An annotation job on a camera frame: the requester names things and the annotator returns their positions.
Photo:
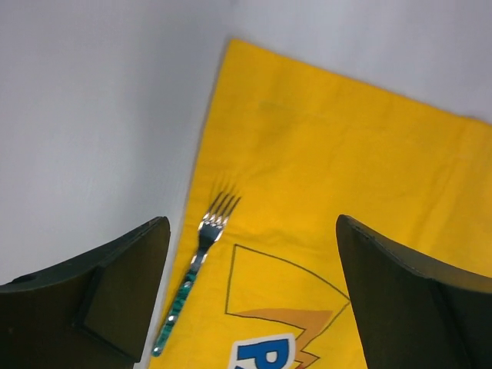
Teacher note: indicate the fork with green handle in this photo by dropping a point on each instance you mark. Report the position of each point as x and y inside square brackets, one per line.
[210, 230]

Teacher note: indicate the yellow pikachu placemat cloth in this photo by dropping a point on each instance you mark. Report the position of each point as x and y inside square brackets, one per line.
[302, 146]

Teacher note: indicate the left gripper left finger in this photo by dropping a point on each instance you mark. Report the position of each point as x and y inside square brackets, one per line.
[91, 311]

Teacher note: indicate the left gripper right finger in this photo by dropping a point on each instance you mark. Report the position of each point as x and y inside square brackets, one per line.
[412, 310]

